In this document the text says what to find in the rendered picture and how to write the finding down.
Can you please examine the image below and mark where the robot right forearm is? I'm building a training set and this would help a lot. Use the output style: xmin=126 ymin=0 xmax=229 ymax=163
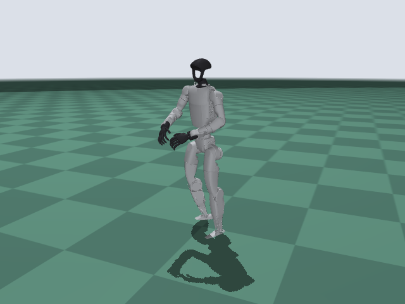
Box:
xmin=161 ymin=108 xmax=177 ymax=126

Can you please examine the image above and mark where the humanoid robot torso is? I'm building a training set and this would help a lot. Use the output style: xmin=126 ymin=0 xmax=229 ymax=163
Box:
xmin=188 ymin=82 xmax=217 ymax=153

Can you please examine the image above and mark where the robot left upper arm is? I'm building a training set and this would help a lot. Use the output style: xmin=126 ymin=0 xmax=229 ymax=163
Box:
xmin=209 ymin=89 xmax=226 ymax=129

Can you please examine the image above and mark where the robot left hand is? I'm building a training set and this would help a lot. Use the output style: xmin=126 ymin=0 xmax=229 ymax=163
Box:
xmin=170 ymin=131 xmax=198 ymax=150

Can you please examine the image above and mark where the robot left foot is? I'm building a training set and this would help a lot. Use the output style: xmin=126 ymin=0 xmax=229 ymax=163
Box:
xmin=205 ymin=229 xmax=225 ymax=239

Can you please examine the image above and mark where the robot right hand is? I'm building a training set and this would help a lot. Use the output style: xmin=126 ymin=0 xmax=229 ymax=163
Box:
xmin=158 ymin=121 xmax=171 ymax=145

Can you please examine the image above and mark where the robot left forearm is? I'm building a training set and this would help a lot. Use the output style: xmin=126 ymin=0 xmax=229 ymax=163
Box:
xmin=190 ymin=117 xmax=224 ymax=138

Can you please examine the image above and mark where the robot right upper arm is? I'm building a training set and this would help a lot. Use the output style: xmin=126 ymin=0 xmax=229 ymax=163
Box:
xmin=173 ymin=85 xmax=191 ymax=118

